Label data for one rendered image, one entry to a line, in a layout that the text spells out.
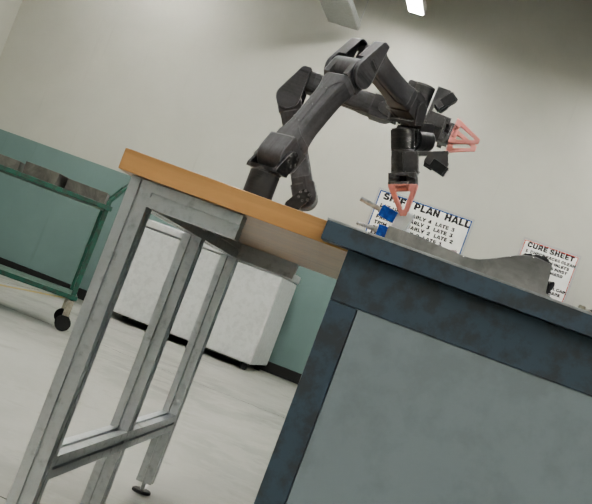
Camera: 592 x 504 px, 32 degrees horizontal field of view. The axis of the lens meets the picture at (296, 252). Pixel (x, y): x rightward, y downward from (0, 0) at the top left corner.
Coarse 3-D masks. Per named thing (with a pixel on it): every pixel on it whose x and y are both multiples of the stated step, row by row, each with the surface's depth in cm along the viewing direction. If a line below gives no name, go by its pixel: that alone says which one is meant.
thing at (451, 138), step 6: (456, 126) 262; (462, 126) 262; (444, 132) 264; (450, 132) 262; (456, 132) 263; (468, 132) 263; (444, 138) 264; (450, 138) 262; (474, 138) 263; (444, 144) 266
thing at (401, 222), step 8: (360, 200) 245; (368, 200) 245; (376, 208) 245; (384, 208) 243; (384, 216) 243; (392, 216) 243; (400, 216) 242; (408, 216) 242; (392, 224) 242; (400, 224) 242; (408, 224) 242
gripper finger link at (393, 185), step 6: (390, 180) 242; (396, 180) 242; (390, 186) 240; (396, 186) 240; (402, 186) 240; (408, 186) 239; (414, 186) 239; (390, 192) 240; (414, 192) 240; (396, 198) 241; (408, 198) 240; (396, 204) 241; (408, 204) 241; (402, 210) 241
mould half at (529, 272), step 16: (400, 240) 236; (416, 240) 236; (448, 256) 235; (464, 256) 234; (512, 256) 233; (528, 256) 233; (496, 272) 233; (512, 272) 233; (528, 272) 232; (544, 272) 232; (528, 288) 232; (544, 288) 232
